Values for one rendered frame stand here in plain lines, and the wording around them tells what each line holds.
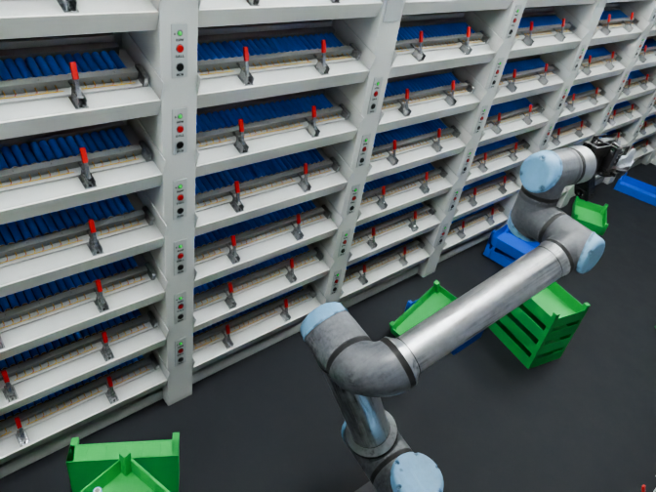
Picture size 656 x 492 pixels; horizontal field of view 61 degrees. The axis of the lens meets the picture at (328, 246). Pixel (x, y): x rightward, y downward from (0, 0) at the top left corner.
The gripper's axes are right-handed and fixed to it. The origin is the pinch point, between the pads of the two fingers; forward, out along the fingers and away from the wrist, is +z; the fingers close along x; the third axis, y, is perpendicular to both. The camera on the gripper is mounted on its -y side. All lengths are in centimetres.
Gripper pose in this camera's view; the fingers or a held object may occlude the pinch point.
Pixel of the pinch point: (625, 161)
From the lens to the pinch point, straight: 165.7
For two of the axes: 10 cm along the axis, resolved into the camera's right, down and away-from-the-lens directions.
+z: 8.5, -1.9, 4.9
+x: -5.1, -5.7, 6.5
